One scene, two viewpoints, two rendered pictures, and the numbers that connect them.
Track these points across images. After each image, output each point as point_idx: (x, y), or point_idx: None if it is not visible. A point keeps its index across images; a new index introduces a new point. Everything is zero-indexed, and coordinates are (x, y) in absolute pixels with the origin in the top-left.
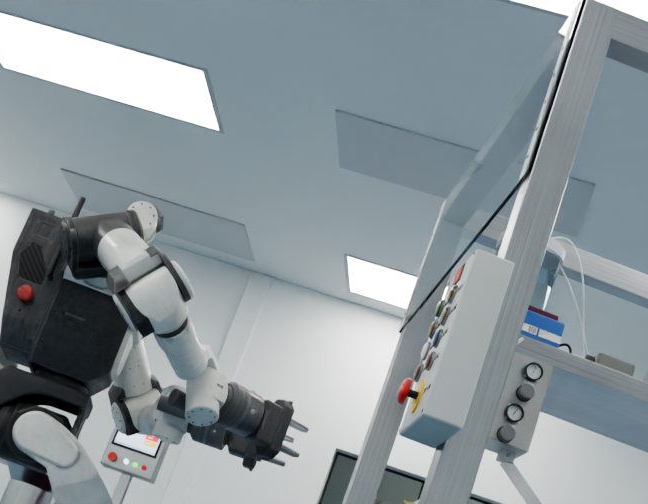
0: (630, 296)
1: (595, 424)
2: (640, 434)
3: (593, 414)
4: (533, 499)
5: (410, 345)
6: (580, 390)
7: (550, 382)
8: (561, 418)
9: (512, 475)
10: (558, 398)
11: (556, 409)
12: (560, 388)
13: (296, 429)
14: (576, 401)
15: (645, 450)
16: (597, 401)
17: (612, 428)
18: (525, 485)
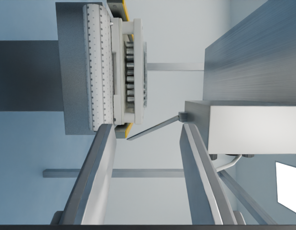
0: None
1: (219, 51)
2: (211, 66)
3: (221, 65)
4: (158, 127)
5: None
6: (228, 95)
7: (237, 89)
8: (227, 33)
9: (170, 121)
10: (232, 66)
11: (230, 45)
12: (234, 86)
13: (187, 138)
14: (227, 75)
15: (208, 48)
16: (223, 88)
17: (216, 57)
18: (165, 124)
